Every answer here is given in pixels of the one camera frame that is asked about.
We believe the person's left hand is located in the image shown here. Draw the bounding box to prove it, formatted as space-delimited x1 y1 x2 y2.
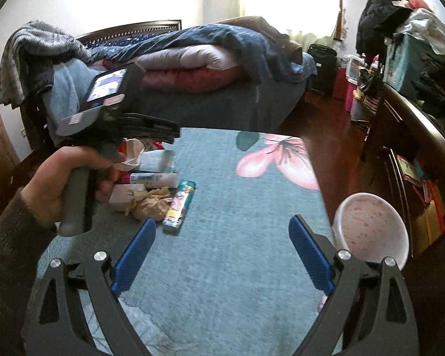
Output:
20 145 128 231

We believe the white crumpled cloth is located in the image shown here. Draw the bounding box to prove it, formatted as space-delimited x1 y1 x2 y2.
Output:
396 7 445 55

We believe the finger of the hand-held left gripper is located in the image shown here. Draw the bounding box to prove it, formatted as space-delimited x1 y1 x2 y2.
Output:
122 125 176 144
123 113 181 136

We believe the dark wooden cabinet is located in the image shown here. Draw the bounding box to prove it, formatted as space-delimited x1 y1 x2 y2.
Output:
361 81 445 356

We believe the wooden bed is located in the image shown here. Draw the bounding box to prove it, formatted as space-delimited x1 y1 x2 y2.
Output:
74 18 318 135

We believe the white pink-speckled bucket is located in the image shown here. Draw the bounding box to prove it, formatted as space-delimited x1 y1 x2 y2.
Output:
333 192 409 271

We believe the crumpled brown paper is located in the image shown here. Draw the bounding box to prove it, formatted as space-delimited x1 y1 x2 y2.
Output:
126 186 173 222

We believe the teal storage box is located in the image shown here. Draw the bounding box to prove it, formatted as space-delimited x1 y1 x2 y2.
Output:
383 31 445 101

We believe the black hanging jacket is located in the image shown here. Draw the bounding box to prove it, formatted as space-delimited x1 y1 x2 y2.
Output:
356 0 413 64

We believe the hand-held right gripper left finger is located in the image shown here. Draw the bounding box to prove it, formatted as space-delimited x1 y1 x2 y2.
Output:
21 217 157 356

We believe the white tube with pink cap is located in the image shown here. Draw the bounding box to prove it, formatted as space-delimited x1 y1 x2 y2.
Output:
122 171 179 188

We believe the black clothes pile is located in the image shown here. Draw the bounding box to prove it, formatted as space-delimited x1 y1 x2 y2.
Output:
411 50 445 116

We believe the row of colourful books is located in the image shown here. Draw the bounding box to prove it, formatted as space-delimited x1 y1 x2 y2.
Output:
394 154 445 248

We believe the pink hat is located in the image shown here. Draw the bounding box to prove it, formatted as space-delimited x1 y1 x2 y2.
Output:
407 0 435 12

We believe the person's left forearm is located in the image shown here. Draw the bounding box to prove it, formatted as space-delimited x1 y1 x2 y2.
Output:
0 188 60 356

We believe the black suitcase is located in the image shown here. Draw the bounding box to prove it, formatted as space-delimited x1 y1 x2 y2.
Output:
306 44 338 97

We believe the pink folded quilt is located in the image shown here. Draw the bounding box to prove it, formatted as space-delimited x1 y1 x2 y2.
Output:
135 44 239 72

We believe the grey towel on chair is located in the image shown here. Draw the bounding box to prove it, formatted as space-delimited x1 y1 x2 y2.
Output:
0 20 94 109

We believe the small beige carton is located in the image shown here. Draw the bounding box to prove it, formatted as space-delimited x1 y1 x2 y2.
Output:
109 183 147 213

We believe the red folded quilt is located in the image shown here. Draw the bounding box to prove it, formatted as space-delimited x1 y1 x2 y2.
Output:
141 65 253 94

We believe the teal floral tablecloth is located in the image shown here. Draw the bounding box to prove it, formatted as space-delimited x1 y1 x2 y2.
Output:
37 128 342 356

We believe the white box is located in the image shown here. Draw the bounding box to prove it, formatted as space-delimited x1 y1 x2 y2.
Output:
139 150 176 173

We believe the colourful long packet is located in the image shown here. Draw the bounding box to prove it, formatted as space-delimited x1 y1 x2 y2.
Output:
162 180 197 235

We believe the light blue cloth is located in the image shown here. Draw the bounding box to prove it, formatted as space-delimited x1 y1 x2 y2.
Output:
44 59 98 146

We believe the white plastic container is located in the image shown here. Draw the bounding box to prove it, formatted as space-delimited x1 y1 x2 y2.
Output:
343 54 365 84

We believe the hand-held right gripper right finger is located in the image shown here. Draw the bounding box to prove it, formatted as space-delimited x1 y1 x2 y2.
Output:
288 214 420 356

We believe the dark chair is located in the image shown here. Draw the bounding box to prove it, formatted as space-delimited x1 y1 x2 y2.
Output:
18 54 78 153

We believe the white paper cup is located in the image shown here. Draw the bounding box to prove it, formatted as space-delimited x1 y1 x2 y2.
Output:
119 138 147 171

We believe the pink plastic bin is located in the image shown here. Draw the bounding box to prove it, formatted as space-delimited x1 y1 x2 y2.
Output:
344 79 359 112

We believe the dark blue blanket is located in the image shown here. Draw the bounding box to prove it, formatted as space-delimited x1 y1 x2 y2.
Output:
89 17 305 82

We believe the brown blanket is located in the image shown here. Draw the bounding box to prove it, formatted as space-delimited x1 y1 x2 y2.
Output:
222 16 303 65

